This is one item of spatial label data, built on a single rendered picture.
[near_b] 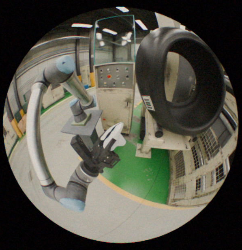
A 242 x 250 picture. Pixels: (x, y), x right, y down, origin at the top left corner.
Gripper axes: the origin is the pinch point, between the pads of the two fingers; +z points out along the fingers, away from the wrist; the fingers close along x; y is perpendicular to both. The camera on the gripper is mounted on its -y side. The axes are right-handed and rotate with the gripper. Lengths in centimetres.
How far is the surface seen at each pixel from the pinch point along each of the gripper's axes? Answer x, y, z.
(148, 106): -0.5, 5.7, 12.3
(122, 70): -66, -9, 55
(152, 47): 7.5, -11.5, 23.2
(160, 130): 0.9, 19.1, 9.9
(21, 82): -422, -703, -232
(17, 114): -424, -587, -467
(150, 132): -5.4, 21.7, 7.2
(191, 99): 5, 33, 50
